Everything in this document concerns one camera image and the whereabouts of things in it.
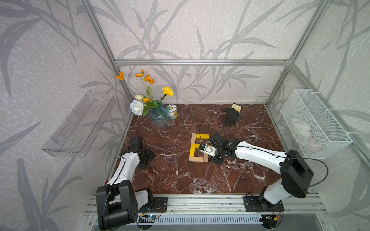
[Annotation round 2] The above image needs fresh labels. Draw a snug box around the natural wooden block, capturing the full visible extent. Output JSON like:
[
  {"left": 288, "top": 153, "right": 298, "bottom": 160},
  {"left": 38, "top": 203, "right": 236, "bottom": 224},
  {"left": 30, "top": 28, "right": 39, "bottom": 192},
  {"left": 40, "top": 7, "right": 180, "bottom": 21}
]
[
  {"left": 203, "top": 153, "right": 209, "bottom": 163},
  {"left": 189, "top": 156, "right": 203, "bottom": 163},
  {"left": 191, "top": 132, "right": 196, "bottom": 144}
]

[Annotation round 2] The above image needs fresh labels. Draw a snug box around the natural wooden block front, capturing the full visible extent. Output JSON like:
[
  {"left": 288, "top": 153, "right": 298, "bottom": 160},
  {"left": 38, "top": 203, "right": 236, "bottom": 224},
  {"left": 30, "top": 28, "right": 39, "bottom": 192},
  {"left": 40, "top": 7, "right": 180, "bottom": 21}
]
[{"left": 189, "top": 156, "right": 203, "bottom": 163}]

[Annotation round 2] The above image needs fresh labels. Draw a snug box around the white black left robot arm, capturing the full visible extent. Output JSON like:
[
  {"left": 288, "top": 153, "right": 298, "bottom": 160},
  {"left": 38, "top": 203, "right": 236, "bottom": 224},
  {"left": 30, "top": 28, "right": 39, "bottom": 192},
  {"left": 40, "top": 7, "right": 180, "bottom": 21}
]
[{"left": 96, "top": 149, "right": 155, "bottom": 231}]

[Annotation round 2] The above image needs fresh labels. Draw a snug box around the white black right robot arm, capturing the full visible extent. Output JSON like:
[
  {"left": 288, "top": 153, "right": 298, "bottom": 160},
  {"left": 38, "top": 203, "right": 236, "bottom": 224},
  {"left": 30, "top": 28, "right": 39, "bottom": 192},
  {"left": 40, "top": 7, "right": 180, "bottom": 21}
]
[{"left": 203, "top": 133, "right": 314, "bottom": 209}]

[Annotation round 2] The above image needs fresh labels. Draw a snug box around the black glove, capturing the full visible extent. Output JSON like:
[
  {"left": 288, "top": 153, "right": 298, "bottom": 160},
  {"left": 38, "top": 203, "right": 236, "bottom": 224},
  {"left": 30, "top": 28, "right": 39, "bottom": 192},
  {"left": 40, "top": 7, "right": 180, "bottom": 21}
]
[{"left": 222, "top": 108, "right": 240, "bottom": 126}]

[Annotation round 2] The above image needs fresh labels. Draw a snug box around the blue glass vase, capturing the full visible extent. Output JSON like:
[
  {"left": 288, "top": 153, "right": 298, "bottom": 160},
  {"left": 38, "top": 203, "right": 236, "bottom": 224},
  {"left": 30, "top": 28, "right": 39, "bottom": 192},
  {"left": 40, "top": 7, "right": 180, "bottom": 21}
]
[{"left": 150, "top": 103, "right": 169, "bottom": 129}]

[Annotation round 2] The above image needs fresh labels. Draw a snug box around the small printed tin can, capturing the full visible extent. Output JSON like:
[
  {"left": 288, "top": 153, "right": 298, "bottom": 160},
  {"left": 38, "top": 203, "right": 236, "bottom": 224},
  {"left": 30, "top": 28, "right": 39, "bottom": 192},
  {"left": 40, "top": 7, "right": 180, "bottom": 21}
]
[{"left": 166, "top": 105, "right": 178, "bottom": 119}]

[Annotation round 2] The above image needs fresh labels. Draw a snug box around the artificial flower bouquet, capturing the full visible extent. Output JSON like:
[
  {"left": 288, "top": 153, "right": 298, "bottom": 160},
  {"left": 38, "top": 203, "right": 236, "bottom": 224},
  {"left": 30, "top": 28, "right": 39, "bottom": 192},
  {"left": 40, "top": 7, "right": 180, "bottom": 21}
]
[{"left": 116, "top": 70, "right": 174, "bottom": 116}]

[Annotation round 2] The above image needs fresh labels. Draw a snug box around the left circuit board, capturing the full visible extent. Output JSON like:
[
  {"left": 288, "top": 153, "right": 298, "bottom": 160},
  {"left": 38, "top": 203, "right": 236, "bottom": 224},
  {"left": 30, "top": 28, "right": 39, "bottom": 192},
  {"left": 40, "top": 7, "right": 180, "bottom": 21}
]
[{"left": 140, "top": 214, "right": 161, "bottom": 219}]

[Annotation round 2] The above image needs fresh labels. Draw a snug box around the circuit board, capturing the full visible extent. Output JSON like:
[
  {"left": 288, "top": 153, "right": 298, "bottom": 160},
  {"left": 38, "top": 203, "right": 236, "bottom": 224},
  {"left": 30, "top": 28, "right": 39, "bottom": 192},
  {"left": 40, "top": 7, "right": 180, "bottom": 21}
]
[
  {"left": 261, "top": 214, "right": 281, "bottom": 222},
  {"left": 140, "top": 214, "right": 161, "bottom": 219}
]

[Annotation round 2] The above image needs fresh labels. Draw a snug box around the right circuit board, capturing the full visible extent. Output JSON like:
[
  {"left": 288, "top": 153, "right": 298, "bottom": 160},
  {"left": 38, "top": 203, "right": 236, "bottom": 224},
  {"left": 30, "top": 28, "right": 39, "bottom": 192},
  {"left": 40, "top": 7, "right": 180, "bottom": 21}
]
[{"left": 261, "top": 214, "right": 281, "bottom": 222}]

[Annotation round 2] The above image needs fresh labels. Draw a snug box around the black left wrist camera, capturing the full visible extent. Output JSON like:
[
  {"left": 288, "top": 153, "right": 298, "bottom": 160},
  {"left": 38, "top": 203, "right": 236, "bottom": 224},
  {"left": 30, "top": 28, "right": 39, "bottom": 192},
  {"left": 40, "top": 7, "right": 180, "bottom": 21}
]
[{"left": 128, "top": 136, "right": 143, "bottom": 149}]

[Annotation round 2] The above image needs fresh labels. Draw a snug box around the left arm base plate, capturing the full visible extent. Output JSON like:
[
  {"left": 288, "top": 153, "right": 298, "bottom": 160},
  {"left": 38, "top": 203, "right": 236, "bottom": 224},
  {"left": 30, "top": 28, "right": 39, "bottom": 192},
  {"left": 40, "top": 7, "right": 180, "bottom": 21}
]
[{"left": 143, "top": 196, "right": 168, "bottom": 213}]

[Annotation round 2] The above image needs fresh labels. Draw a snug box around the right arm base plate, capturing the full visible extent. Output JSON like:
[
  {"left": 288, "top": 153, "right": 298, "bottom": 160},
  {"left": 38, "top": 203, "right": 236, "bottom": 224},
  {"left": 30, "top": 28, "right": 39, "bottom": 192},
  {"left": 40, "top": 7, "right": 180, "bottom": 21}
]
[{"left": 243, "top": 195, "right": 285, "bottom": 213}]

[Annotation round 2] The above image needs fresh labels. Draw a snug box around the clear plastic wall shelf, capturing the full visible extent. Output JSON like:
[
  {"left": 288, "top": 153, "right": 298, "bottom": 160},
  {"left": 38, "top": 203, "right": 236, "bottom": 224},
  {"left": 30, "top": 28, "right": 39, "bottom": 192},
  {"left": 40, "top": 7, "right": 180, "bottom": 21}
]
[{"left": 42, "top": 90, "right": 116, "bottom": 157}]

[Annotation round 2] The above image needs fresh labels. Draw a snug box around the aluminium front rail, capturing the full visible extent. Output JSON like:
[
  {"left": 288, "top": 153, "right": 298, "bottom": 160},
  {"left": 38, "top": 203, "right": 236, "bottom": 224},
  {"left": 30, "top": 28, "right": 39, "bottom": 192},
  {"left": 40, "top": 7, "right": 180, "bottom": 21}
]
[{"left": 83, "top": 194, "right": 329, "bottom": 216}]

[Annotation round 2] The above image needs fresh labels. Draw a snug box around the white wire mesh basket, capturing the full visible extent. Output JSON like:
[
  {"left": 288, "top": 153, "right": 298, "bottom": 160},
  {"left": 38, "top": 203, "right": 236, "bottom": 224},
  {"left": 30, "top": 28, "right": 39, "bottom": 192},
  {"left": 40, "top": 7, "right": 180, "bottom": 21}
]
[{"left": 280, "top": 89, "right": 353, "bottom": 159}]

